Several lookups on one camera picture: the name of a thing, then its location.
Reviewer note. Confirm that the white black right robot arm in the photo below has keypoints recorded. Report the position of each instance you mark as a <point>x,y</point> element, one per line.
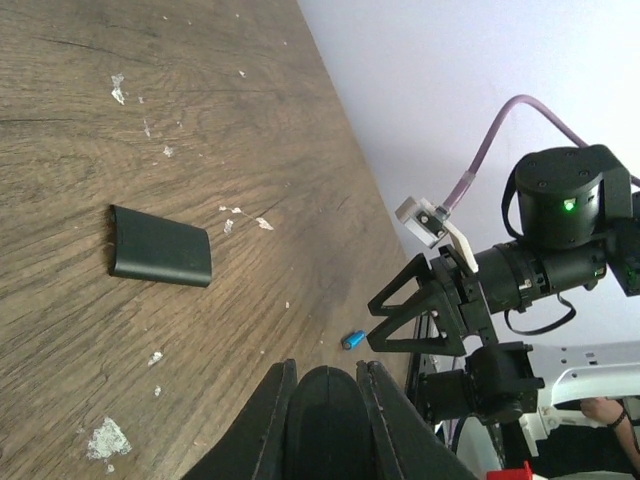
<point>579,222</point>

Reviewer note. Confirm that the person's forearm with wristband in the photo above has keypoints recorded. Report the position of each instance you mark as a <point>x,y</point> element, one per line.
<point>612,414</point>

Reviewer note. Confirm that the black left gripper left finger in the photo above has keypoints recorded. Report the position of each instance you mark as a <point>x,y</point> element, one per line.
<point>253,446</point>

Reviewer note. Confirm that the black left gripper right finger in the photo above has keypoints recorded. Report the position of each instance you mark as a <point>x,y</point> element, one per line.
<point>405,447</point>

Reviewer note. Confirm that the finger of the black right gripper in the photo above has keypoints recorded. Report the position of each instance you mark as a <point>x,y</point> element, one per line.
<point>397,336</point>
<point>414,291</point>

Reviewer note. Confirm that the black enclosure frame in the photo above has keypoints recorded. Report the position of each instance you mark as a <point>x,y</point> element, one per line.
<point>420,365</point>

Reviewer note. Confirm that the red plastic part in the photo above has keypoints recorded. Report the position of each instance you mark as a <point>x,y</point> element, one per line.
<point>523,472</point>

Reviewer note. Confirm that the black remote control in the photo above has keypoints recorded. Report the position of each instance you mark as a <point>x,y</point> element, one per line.
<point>328,431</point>

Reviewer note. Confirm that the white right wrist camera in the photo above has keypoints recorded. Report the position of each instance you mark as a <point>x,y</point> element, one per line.
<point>431,224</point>

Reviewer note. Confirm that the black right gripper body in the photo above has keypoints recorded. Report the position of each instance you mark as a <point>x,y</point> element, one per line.
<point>457,303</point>

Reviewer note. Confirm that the black battery cover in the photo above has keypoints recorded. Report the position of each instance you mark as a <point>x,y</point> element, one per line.
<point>151,248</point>

